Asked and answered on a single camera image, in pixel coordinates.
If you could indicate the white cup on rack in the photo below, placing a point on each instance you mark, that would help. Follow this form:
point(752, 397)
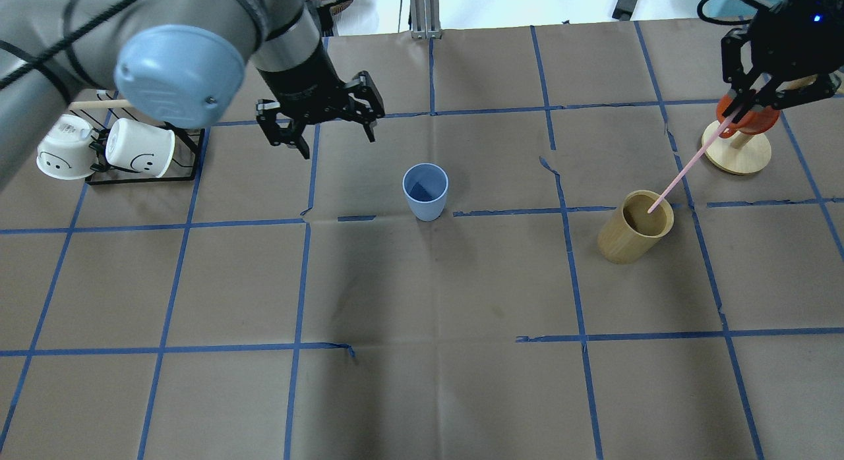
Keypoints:
point(65, 153)
point(140, 147)

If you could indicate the pink chopstick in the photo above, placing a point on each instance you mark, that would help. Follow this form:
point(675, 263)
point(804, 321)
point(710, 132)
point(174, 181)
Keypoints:
point(691, 162)

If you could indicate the black power adapter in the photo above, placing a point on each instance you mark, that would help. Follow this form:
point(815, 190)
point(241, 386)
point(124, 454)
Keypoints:
point(624, 10)

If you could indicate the orange object on stand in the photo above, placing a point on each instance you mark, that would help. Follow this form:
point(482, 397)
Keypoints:
point(756, 121)

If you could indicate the white cup on rack front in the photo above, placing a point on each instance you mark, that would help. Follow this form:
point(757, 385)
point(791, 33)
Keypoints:
point(140, 147)

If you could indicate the black wire cup rack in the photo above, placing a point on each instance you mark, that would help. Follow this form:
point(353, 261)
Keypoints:
point(184, 164)

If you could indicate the wooden rack dowel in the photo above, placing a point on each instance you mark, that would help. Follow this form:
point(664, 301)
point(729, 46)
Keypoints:
point(99, 104)

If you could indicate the tan bamboo cylinder holder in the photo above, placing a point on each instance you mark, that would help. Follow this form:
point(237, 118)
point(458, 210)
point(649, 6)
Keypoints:
point(635, 227)

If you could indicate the light blue plastic cup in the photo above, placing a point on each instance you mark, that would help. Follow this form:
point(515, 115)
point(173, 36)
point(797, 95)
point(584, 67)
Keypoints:
point(425, 187)

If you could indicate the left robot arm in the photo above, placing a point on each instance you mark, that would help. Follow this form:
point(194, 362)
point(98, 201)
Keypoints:
point(178, 61)

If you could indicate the white cup on rack rear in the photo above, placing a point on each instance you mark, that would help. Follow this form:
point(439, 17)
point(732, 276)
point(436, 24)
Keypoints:
point(65, 153)

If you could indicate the round wooden stand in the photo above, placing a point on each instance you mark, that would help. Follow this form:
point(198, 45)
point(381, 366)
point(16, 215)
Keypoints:
point(740, 154)

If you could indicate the aluminium frame post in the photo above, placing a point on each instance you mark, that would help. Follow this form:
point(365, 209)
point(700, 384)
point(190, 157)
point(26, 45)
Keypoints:
point(424, 19)

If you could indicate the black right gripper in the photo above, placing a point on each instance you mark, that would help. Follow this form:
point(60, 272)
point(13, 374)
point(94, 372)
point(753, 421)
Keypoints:
point(788, 41)

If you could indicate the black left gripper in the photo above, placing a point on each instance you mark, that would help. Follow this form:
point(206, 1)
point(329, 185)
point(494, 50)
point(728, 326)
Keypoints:
point(302, 80)

